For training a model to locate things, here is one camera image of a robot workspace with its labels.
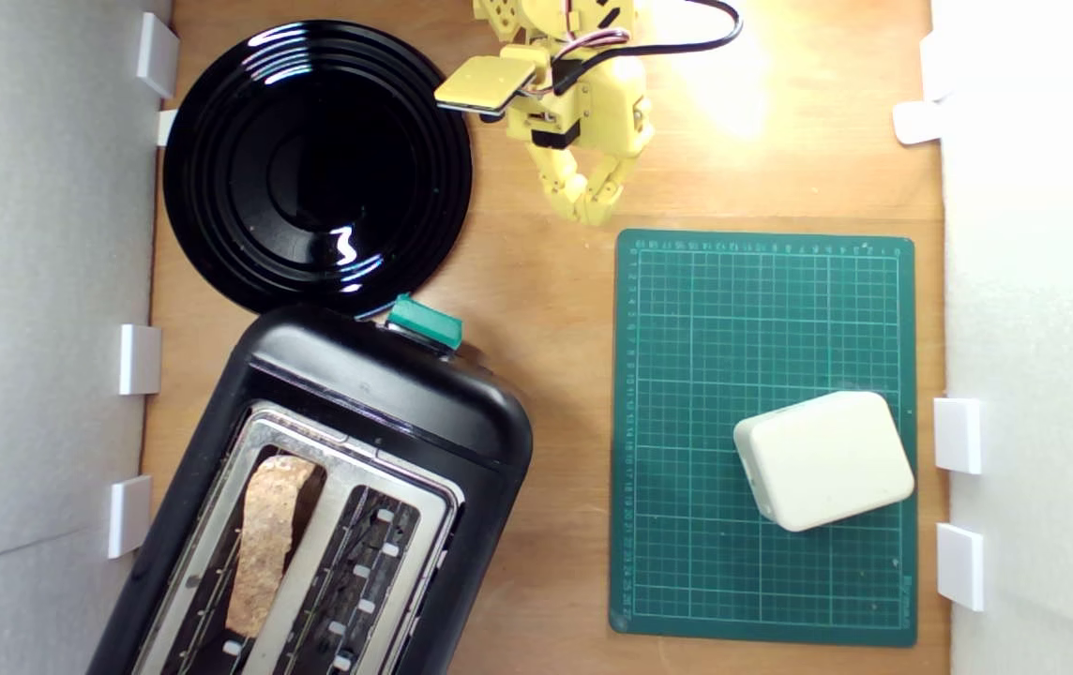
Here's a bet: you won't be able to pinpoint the brown bread slice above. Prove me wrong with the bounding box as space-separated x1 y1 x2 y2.
225 455 317 638

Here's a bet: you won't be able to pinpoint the green toaster lever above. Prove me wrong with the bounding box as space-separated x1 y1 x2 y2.
385 292 464 353

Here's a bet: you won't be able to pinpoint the black two-slot toaster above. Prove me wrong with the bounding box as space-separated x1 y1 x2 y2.
86 302 535 675

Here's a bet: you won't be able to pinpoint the green cutting mat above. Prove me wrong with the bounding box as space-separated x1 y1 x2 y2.
609 229 918 648

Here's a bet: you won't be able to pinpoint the black plate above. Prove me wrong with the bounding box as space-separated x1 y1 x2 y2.
162 20 474 318

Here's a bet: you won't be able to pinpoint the white block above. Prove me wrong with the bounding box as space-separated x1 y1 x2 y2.
733 391 915 533

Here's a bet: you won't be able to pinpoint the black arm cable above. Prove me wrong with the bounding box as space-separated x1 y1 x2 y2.
555 0 744 90

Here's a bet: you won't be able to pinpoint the yellow wrist camera mount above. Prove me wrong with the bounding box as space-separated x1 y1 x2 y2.
433 54 547 118

